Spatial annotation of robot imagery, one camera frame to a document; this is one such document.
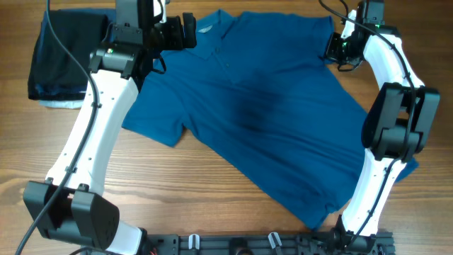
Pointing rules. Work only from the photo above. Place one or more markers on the navy blue folded garment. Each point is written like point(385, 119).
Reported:
point(44, 39)

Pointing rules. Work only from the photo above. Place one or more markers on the blue polo shirt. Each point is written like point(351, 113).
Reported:
point(257, 90)

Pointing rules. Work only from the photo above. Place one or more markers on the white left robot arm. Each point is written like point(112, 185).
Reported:
point(68, 206)

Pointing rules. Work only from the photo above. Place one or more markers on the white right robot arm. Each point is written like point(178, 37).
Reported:
point(396, 128)

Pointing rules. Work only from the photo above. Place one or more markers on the white folded garment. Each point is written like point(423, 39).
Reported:
point(65, 100)

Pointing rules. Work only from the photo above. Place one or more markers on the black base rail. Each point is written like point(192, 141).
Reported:
point(273, 243)

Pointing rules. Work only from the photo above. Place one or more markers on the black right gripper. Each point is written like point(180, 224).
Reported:
point(331, 53)

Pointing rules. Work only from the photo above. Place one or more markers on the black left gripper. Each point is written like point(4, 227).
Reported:
point(176, 40)

